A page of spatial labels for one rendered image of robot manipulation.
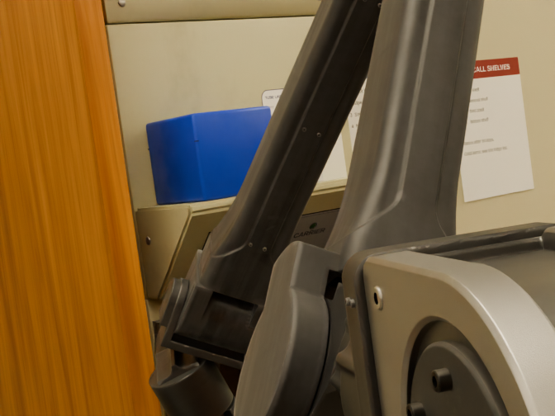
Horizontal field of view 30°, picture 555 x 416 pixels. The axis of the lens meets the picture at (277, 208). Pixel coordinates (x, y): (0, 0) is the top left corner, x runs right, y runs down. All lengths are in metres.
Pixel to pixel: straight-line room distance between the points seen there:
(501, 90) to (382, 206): 1.68
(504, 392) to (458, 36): 0.33
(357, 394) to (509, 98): 1.82
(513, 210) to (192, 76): 1.12
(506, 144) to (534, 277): 1.86
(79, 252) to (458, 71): 0.61
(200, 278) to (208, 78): 0.40
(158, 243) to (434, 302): 0.82
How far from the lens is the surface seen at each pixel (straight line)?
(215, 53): 1.21
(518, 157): 2.19
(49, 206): 1.13
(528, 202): 2.21
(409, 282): 0.31
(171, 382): 0.88
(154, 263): 1.11
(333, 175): 1.18
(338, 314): 0.46
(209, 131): 1.06
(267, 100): 1.24
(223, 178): 1.06
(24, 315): 1.24
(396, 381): 0.34
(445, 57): 0.55
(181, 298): 0.86
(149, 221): 1.10
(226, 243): 0.82
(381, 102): 0.54
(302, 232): 1.16
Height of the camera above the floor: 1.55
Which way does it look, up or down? 3 degrees down
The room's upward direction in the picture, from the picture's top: 8 degrees counter-clockwise
